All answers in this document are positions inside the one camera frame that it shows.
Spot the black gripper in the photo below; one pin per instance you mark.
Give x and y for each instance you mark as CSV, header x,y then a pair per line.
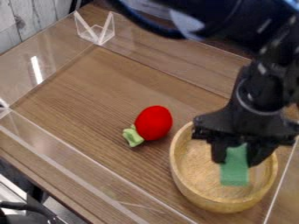
x,y
244,121

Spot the green rectangular block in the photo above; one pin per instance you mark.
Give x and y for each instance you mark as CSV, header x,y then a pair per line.
x,y
233,169

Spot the brown wooden bowl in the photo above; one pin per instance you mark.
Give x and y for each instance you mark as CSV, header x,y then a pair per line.
x,y
201,182

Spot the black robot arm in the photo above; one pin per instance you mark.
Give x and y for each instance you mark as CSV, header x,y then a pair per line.
x,y
263,26

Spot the red plush strawberry toy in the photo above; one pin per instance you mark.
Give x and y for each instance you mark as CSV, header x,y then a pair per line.
x,y
151,126

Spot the clear acrylic enclosure wall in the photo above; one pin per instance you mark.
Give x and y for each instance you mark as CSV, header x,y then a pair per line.
x,y
72,94

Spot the black metal bracket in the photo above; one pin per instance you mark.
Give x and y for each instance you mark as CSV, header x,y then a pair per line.
x,y
40,213

